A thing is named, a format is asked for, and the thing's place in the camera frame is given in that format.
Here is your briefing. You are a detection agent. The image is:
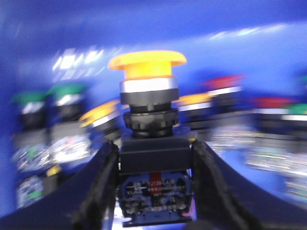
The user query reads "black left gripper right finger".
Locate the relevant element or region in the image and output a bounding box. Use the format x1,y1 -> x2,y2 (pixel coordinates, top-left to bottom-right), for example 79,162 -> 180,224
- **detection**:
190,140 -> 307,230

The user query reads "yellow push button middle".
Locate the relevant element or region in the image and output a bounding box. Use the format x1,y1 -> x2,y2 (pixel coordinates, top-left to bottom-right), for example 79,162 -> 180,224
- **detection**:
175,92 -> 213,130

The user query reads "green push button far left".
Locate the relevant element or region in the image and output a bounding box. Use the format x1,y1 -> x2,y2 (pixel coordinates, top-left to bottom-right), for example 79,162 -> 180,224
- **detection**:
11,91 -> 50,172

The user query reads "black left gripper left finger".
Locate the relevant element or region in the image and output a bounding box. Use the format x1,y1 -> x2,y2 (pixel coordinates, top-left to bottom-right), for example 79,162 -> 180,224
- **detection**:
0,142 -> 118,230

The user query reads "green push button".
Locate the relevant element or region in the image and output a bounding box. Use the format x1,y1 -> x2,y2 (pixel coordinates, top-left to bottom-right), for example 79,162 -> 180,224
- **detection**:
47,83 -> 91,163
282,103 -> 307,166
11,91 -> 50,172

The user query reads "red push button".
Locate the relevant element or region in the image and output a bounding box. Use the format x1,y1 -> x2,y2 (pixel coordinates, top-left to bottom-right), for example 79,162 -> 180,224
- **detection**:
199,74 -> 248,149
246,96 -> 295,173

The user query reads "green push button front right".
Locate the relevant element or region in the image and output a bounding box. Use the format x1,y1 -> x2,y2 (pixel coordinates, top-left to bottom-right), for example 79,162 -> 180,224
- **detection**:
282,103 -> 307,166

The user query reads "yellow push button lying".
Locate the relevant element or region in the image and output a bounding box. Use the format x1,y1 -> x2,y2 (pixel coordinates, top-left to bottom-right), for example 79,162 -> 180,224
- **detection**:
16,164 -> 62,209

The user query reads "red push button centre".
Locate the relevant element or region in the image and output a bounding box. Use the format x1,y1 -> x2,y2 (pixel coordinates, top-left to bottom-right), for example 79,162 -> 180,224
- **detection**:
199,74 -> 248,149

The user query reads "blue source crate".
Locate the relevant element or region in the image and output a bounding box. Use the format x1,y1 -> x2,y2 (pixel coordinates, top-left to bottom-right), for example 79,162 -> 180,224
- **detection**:
0,0 -> 307,230

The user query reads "yellow mushroom push button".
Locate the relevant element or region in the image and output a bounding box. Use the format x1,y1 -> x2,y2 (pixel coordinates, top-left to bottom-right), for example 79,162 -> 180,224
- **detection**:
108,50 -> 193,228

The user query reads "yellow push button tilted left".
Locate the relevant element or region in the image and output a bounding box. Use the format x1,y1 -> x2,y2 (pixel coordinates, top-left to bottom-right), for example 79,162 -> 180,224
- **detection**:
79,99 -> 121,141

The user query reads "red push button right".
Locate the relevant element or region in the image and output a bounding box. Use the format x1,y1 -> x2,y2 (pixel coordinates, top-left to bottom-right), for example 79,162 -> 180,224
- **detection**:
246,96 -> 295,173

